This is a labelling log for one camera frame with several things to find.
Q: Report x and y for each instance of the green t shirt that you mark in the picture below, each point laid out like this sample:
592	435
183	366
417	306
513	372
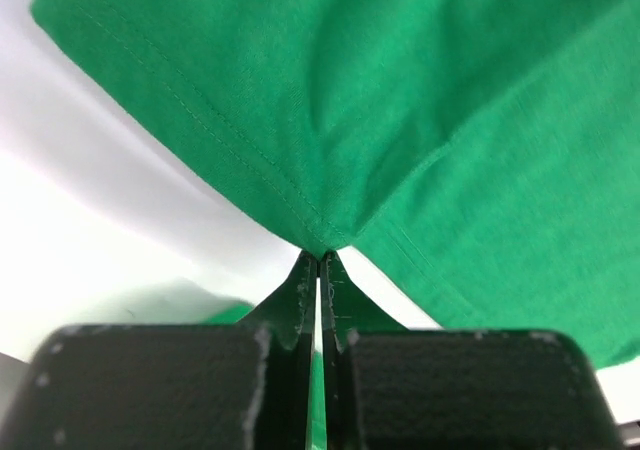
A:
483	154

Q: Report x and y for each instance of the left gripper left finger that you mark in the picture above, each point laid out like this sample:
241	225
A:
244	385

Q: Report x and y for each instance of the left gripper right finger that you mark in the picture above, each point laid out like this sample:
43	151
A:
389	387

